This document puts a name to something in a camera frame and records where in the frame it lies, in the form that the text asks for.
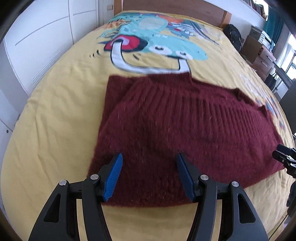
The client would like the dark red knitted sweater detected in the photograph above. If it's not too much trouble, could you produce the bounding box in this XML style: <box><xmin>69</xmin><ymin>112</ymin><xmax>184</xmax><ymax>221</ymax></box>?
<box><xmin>88</xmin><ymin>73</ymin><xmax>283</xmax><ymax>207</ymax></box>

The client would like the wooden headboard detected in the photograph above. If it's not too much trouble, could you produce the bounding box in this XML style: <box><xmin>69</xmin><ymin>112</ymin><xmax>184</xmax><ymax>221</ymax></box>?
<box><xmin>113</xmin><ymin>0</ymin><xmax>232</xmax><ymax>28</ymax></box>

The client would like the wooden drawer cabinet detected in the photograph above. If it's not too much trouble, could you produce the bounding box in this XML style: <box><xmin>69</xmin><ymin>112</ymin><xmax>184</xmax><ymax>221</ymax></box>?
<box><xmin>240</xmin><ymin>35</ymin><xmax>276</xmax><ymax>81</ymax></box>

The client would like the teal curtain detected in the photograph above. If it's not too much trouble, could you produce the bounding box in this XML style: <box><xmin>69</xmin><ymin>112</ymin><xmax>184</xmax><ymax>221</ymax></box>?
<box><xmin>264</xmin><ymin>6</ymin><xmax>284</xmax><ymax>44</ymax></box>

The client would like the row of books on shelf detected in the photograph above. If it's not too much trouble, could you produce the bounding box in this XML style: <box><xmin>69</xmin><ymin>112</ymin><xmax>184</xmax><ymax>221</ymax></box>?
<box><xmin>242</xmin><ymin>0</ymin><xmax>269</xmax><ymax>20</ymax></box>

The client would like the white printer on cabinet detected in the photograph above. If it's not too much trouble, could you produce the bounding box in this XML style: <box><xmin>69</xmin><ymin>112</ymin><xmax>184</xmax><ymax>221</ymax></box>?
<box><xmin>249</xmin><ymin>26</ymin><xmax>275</xmax><ymax>51</ymax></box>

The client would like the white built-in wardrobe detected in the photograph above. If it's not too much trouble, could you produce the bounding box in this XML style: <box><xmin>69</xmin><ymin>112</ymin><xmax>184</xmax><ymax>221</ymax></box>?
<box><xmin>1</xmin><ymin>0</ymin><xmax>121</xmax><ymax>156</ymax></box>

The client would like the dark grey office chair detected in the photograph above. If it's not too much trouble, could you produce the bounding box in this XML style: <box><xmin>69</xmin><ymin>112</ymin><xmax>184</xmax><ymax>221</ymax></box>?
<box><xmin>280</xmin><ymin>79</ymin><xmax>296</xmax><ymax>134</ymax></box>

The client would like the black backpack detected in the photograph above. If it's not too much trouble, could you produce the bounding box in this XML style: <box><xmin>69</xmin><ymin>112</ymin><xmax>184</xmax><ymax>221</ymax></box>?
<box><xmin>223</xmin><ymin>24</ymin><xmax>242</xmax><ymax>52</ymax></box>

